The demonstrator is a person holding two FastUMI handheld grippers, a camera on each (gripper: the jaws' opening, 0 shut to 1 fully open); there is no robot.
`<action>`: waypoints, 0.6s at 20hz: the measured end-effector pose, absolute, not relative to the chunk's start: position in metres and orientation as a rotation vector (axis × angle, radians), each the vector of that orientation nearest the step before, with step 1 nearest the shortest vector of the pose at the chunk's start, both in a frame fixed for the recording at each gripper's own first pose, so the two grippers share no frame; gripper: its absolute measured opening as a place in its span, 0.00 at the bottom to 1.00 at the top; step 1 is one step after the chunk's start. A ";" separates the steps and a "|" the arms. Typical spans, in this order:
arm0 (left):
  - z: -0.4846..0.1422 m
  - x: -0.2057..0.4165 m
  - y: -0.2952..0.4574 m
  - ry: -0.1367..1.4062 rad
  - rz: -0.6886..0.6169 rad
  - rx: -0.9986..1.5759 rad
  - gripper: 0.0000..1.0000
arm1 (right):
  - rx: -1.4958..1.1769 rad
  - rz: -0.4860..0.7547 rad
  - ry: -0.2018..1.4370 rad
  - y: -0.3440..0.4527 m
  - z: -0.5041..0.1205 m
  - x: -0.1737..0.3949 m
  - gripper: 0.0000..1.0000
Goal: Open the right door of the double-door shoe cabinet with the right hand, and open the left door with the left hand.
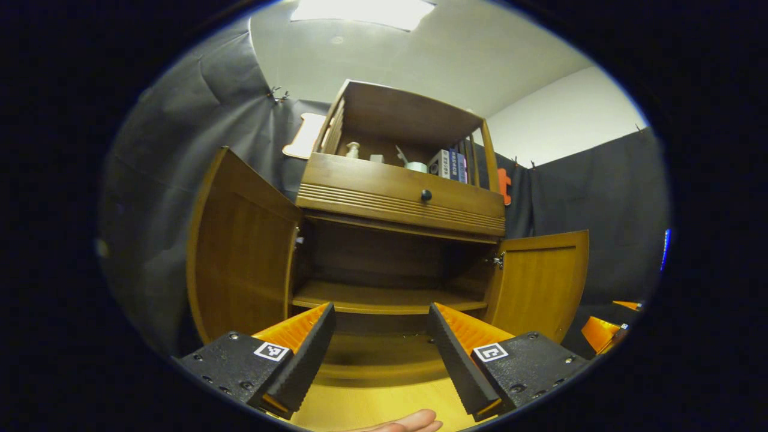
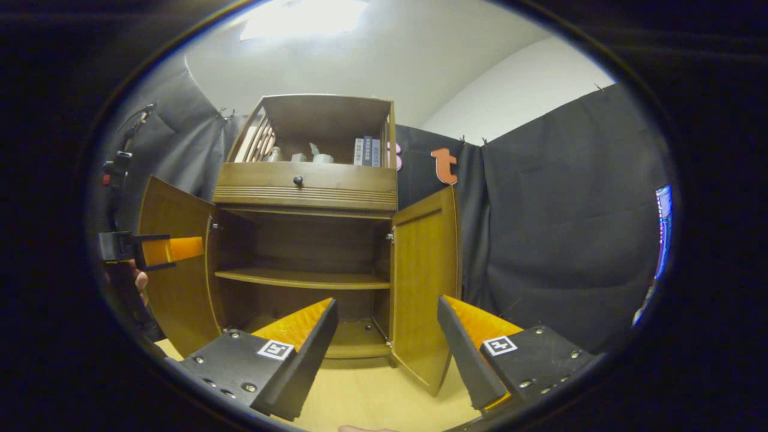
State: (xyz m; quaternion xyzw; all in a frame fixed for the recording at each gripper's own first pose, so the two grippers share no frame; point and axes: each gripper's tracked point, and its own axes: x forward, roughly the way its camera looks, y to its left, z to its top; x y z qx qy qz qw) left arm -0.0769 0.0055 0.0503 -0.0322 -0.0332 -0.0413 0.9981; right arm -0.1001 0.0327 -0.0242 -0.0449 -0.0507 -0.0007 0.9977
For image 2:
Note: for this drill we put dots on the computer monitor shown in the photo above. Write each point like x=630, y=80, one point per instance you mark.
x=663, y=234

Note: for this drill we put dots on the wooden double-door shoe cabinet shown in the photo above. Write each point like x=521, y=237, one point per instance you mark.
x=300, y=240

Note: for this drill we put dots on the white cup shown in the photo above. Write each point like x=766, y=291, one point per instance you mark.
x=323, y=157

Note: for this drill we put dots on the small white figurine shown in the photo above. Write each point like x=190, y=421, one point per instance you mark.
x=274, y=155

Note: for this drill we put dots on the wooden cabinet door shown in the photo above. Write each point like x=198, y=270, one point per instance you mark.
x=423, y=270
x=180, y=300

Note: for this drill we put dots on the small dark shelf book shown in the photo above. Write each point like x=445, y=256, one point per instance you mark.
x=367, y=151

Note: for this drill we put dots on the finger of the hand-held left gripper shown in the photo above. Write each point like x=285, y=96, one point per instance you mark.
x=177, y=249

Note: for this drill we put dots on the small blue-grey shelf book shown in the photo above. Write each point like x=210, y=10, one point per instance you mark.
x=376, y=153

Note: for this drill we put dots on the wooden drawer with black knob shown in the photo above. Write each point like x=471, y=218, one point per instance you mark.
x=348, y=180

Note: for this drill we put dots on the small grey box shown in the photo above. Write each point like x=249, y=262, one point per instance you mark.
x=299, y=157

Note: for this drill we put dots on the black backdrop cloth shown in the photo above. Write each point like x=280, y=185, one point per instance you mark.
x=552, y=228

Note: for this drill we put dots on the small white shelf book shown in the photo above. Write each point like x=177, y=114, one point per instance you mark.
x=359, y=152

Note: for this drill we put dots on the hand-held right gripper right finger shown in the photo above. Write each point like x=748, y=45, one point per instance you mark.
x=465, y=354

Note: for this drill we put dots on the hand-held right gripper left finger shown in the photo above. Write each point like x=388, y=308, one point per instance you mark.
x=312, y=354

